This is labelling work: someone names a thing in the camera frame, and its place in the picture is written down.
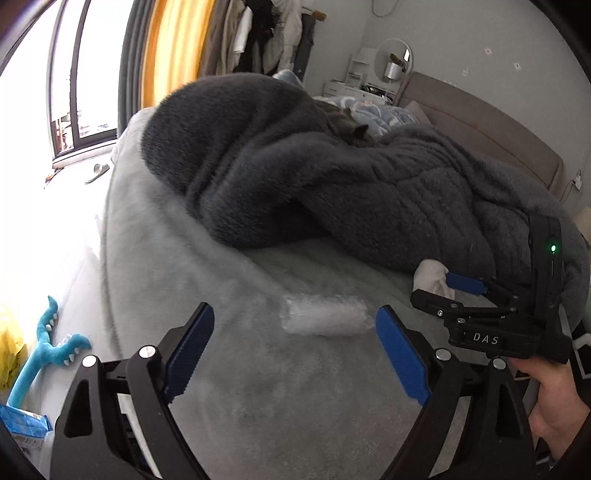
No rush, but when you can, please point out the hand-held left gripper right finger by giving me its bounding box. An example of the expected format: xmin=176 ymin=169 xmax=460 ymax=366
xmin=375 ymin=305 xmax=539 ymax=480

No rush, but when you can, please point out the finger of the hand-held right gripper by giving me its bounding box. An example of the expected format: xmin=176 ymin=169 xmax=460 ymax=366
xmin=447 ymin=272 xmax=532 ymax=306
xmin=410 ymin=288 xmax=514 ymax=322

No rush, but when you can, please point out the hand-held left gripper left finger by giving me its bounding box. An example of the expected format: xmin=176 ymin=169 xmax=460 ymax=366
xmin=54 ymin=302 xmax=216 ymax=480

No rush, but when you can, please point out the white tissue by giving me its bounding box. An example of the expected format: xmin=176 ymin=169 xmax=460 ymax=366
xmin=412 ymin=258 xmax=455 ymax=301

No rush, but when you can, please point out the person's right hand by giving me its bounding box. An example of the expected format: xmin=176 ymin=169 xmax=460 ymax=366
xmin=512 ymin=356 xmax=591 ymax=463

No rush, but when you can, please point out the bed with light sheet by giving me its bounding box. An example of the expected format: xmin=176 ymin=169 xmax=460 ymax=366
xmin=99 ymin=108 xmax=546 ymax=480

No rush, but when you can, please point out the blue plush toy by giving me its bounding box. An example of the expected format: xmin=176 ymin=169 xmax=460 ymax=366
xmin=7 ymin=295 xmax=92 ymax=407

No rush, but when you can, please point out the beige padded headboard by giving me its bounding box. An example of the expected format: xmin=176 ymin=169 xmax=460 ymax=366
xmin=397 ymin=71 xmax=565 ymax=190

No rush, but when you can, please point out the dark grey fleece blanket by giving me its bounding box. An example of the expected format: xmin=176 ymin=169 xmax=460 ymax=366
xmin=141 ymin=72 xmax=585 ymax=342

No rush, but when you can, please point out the blue tissue packet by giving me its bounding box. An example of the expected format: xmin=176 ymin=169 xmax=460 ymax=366
xmin=0 ymin=404 xmax=51 ymax=446

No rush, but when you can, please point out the yellow plastic bag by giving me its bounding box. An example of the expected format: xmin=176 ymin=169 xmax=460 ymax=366
xmin=0 ymin=309 xmax=26 ymax=393

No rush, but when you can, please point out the blue patterned quilt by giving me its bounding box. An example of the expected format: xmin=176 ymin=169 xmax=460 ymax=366
xmin=272 ymin=69 xmax=432 ymax=139

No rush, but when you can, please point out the grey cat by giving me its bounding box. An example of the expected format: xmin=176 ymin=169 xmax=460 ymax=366
xmin=318 ymin=99 xmax=377 ymax=148

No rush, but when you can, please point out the grey slipper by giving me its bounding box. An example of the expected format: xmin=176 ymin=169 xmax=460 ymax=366
xmin=85 ymin=162 xmax=112 ymax=184

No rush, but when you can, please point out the white dresser shelf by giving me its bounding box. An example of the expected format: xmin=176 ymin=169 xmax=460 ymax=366
xmin=323 ymin=48 xmax=398 ymax=100

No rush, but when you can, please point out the round white mirror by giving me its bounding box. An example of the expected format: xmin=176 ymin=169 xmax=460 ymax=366
xmin=375 ymin=38 xmax=414 ymax=84

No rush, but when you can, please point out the glass sliding door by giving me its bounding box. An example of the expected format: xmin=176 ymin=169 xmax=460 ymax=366
xmin=48 ymin=0 xmax=121 ymax=169

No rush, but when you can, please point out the grey curtain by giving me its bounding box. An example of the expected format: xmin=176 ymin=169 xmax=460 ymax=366
xmin=117 ymin=0 xmax=160 ymax=134

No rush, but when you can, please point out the yellow curtain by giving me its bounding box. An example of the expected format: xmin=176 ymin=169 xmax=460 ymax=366
xmin=141 ymin=0 xmax=215 ymax=109

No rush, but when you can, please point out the rack of hanging clothes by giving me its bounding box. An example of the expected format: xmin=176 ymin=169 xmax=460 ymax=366
xmin=203 ymin=0 xmax=324 ymax=77

